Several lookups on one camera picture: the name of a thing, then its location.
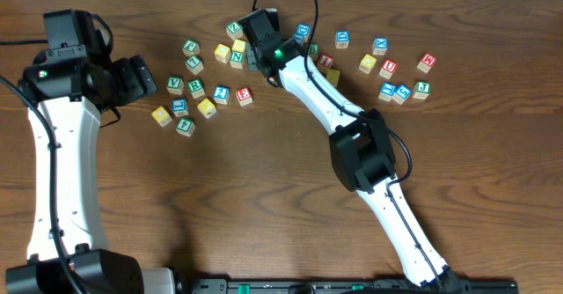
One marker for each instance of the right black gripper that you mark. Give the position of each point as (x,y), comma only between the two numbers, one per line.
(256,65)

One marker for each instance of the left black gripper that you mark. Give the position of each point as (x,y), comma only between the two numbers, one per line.
(134,87)

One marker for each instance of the red I block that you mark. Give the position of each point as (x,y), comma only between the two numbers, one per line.
(324,63)

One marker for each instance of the blue 2 block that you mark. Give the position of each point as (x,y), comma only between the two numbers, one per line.
(221,95)

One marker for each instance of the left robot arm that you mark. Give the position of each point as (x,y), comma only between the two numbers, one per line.
(68,251)

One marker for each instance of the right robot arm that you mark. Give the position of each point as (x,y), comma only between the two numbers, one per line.
(361,153)

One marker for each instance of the yellow block above N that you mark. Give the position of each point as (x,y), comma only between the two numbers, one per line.
(239,46)

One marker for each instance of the green N block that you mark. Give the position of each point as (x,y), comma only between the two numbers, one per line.
(237,60)

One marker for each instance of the green Z block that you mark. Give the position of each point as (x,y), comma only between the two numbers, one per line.
(234,30)

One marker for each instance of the blue D block upper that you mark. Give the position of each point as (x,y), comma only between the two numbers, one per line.
(304,31)

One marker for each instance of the blue d block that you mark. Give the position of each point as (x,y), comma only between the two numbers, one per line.
(304,31)
(342,39)

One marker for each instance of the green V block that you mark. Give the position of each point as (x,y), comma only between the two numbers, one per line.
(175,85)

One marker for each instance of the yellow block left of N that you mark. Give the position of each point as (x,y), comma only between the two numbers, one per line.
(222,53)

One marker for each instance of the yellow block far left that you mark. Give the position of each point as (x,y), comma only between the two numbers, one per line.
(161,116)

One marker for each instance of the green B block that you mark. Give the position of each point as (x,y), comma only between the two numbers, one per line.
(313,51)

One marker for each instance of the red E block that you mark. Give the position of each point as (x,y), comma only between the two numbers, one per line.
(244,96)

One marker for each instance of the blue L block lower left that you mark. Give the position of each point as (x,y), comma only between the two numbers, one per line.
(180,107)

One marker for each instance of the green 7 block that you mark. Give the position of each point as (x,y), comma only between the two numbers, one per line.
(194,64)

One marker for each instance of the green R block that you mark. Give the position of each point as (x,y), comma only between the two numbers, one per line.
(196,88)

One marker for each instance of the green 4 block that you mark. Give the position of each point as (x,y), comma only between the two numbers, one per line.
(185,127)

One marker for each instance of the yellow S block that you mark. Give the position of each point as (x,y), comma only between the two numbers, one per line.
(333,77)

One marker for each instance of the blue D block right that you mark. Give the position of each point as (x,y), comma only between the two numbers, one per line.
(342,39)

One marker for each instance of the yellow block lower middle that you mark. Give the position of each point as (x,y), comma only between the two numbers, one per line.
(207,108)

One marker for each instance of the yellow block right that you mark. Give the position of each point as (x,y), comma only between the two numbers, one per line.
(367,63)

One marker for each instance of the blue X block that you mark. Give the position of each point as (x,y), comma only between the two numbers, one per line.
(380,46)

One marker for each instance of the red U block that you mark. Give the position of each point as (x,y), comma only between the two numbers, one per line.
(388,68)

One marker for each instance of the green J block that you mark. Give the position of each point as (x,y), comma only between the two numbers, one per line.
(421,90)

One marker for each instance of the red M block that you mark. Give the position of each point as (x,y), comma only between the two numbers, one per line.
(426,63)

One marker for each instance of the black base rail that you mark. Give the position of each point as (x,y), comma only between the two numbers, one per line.
(461,286)

